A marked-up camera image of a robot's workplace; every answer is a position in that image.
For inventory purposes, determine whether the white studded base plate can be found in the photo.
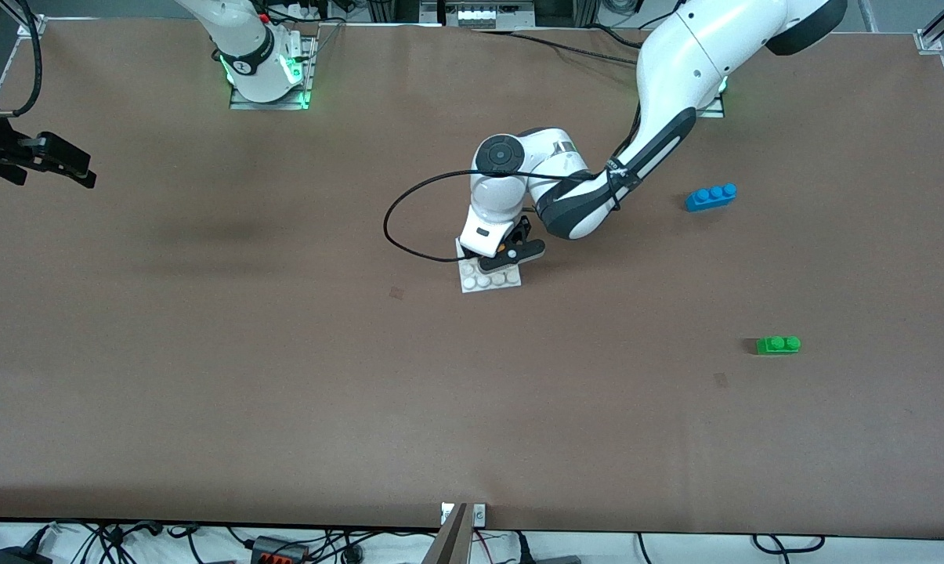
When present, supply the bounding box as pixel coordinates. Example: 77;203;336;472
456;237;524;295

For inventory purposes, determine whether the blue three-stud block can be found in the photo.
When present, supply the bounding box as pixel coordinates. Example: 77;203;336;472
685;183;738;212

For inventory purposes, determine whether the white power strip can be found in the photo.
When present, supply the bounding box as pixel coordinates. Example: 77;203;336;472
439;0;537;31

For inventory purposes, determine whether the grey angled beam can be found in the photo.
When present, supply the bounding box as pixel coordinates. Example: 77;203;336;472
423;503;472;564

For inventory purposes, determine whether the black orange terminal connector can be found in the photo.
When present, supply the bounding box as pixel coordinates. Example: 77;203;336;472
250;536;309;564

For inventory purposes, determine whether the long black table cable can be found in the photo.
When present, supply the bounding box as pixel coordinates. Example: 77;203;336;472
503;30;638;65

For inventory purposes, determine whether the short black table cable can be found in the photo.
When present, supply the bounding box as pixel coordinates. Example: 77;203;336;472
589;26;646;48

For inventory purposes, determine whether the black looped floor cable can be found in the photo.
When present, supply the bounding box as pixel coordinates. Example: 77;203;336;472
752;534;826;554

